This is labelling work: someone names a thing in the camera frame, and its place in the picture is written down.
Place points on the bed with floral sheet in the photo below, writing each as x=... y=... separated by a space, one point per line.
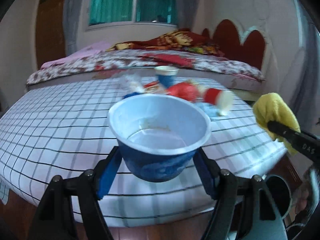
x=143 y=58

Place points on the clear plastic bag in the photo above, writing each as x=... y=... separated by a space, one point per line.
x=132 y=83

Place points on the red white snack wrapper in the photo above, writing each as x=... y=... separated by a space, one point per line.
x=155 y=88

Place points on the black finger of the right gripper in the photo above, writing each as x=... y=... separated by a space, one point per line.
x=304 y=143

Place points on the white checkered tablecloth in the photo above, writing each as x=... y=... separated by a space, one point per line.
x=63 y=130

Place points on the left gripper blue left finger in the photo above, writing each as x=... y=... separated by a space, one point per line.
x=105 y=172

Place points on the grey curtain left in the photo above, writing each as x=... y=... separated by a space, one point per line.
x=70 y=23

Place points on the brown wooden door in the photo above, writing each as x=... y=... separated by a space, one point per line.
x=49 y=36

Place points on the red paper cup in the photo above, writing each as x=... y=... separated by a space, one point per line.
x=221 y=99

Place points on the red patterned blanket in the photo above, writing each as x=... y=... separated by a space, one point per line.
x=179 y=40

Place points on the yellow cloth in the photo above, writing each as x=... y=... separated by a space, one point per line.
x=271 y=107

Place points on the red plastic bag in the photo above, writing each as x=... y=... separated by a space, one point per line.
x=185 y=90

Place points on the light blue face mask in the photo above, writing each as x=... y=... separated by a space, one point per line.
x=209 y=109

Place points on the black trash bin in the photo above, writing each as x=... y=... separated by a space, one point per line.
x=281 y=193

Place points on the window with teal curtain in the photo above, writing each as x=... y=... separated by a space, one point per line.
x=105 y=13

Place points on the red heart headboard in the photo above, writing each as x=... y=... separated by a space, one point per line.
x=250 y=49

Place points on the blue paper cup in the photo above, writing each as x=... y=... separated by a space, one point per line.
x=166 y=75

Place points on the blue white plastic bowl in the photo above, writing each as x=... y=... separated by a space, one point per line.
x=157 y=134

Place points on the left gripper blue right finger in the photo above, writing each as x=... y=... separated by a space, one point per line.
x=209 y=173

